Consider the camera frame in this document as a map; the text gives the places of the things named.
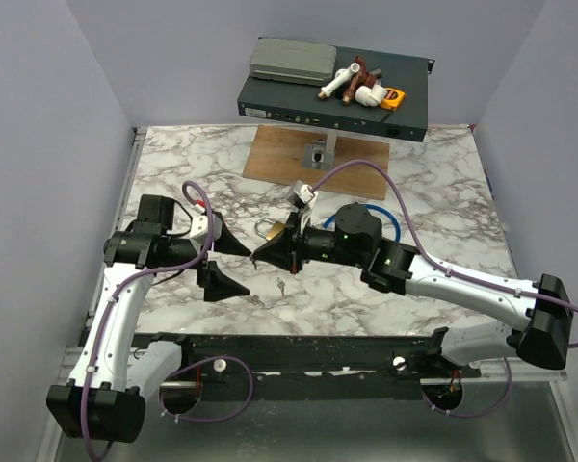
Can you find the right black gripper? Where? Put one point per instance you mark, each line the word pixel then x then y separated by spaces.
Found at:
pixel 286 250

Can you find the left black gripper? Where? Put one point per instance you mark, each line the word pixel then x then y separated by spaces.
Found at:
pixel 218 285

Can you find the brass padlock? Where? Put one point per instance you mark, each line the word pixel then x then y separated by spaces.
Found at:
pixel 267 228

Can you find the blue cable lock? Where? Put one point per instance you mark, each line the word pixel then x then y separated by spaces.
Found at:
pixel 380 210

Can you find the dark blue network switch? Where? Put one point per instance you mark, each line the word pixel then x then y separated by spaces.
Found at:
pixel 299 103

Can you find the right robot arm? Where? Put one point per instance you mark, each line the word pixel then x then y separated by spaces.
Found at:
pixel 529 320

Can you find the white pvc elbow fitting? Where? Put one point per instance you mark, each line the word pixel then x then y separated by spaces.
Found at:
pixel 370 96

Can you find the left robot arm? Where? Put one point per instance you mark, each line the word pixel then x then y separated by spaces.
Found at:
pixel 104 398

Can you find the silver key set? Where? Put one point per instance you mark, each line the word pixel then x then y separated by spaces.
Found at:
pixel 254 300

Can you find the white pvc pipe fitting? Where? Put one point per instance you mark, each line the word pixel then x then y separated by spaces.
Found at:
pixel 342 76

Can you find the grey plastic tool case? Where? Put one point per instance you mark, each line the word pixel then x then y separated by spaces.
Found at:
pixel 291 61

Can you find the yellow tape measure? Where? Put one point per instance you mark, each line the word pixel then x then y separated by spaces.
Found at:
pixel 393 99

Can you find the brown pipe fitting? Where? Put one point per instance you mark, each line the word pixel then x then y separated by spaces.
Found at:
pixel 363 77

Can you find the dark grey pipe piece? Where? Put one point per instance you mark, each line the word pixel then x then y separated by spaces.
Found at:
pixel 376 73

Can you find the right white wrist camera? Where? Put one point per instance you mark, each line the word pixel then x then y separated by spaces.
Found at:
pixel 303 197

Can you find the black mounting base plate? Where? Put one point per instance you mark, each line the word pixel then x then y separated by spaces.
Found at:
pixel 296 368

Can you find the metal bracket with lock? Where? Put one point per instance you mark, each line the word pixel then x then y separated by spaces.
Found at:
pixel 317 155

